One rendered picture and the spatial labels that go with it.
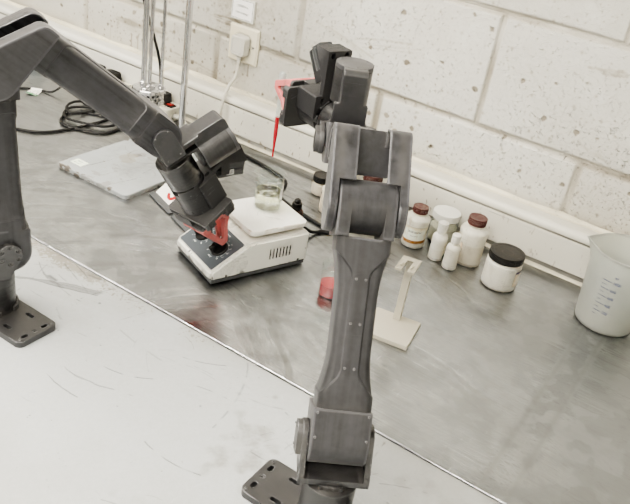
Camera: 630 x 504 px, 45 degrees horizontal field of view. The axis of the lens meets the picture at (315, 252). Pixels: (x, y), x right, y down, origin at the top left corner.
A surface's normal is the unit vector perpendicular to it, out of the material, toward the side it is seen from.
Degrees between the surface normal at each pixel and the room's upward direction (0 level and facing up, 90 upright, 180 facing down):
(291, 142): 90
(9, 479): 0
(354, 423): 60
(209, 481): 0
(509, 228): 90
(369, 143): 70
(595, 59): 90
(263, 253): 90
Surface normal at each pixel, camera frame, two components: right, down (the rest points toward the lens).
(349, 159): 0.12, -0.25
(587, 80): -0.54, 0.35
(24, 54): 0.48, 0.50
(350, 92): 0.02, 0.51
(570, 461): 0.15, -0.85
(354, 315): 0.10, 0.01
